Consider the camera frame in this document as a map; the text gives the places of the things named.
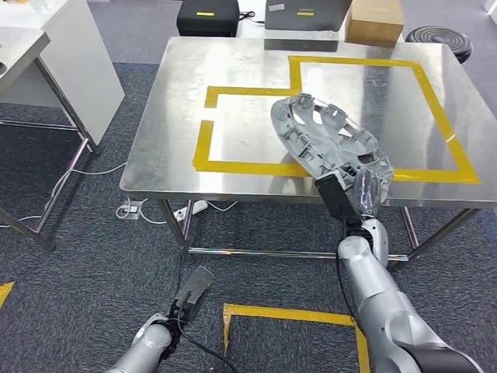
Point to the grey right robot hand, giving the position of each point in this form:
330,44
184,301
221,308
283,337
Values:
370,193

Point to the grey plastic wheel cover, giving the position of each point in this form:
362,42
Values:
329,139

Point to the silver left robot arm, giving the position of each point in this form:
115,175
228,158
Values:
143,350

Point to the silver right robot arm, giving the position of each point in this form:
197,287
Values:
388,309

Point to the stainless steel workbench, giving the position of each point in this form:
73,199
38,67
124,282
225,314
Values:
167,128

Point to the large yellow tape rectangle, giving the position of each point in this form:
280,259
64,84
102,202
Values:
427,176

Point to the brown cardboard box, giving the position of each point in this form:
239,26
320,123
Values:
375,20

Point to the black round stool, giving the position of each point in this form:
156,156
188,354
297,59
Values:
439,38

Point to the grey case with yellow mark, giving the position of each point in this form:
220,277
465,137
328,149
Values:
306,20

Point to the small yellow tape rectangle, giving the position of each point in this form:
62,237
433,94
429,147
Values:
201,144

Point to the white power strip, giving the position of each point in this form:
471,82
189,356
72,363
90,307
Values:
130,210
192,208

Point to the black case with yellow mark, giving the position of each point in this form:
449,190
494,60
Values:
207,23

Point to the white table with steel legs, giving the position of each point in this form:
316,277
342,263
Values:
89,67

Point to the yellow floor tape frame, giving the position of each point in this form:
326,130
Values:
279,312
4,291

